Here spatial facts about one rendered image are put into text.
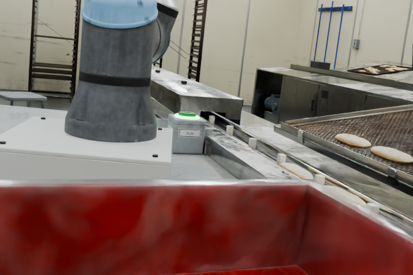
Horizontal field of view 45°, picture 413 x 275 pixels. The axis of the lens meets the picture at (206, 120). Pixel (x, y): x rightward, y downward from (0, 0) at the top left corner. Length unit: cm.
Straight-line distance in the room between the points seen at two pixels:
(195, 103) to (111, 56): 58
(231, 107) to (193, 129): 31
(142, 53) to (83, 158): 20
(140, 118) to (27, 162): 20
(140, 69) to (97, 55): 7
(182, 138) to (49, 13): 681
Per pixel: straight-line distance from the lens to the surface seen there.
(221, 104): 135
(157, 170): 68
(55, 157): 70
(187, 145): 108
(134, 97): 78
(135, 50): 78
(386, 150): 94
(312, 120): 121
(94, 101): 78
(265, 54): 860
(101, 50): 78
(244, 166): 89
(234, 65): 839
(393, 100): 393
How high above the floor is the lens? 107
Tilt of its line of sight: 9 degrees down
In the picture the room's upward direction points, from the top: 6 degrees clockwise
